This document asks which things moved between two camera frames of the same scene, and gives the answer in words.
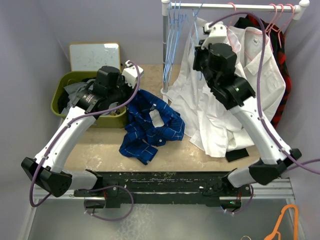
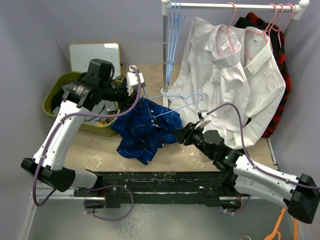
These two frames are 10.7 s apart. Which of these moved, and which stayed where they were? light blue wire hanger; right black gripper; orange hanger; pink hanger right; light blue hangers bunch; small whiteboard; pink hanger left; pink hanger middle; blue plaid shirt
Moved: light blue wire hanger; right black gripper; blue plaid shirt
Stayed: orange hanger; small whiteboard; pink hanger middle; pink hanger left; pink hanger right; light blue hangers bunch
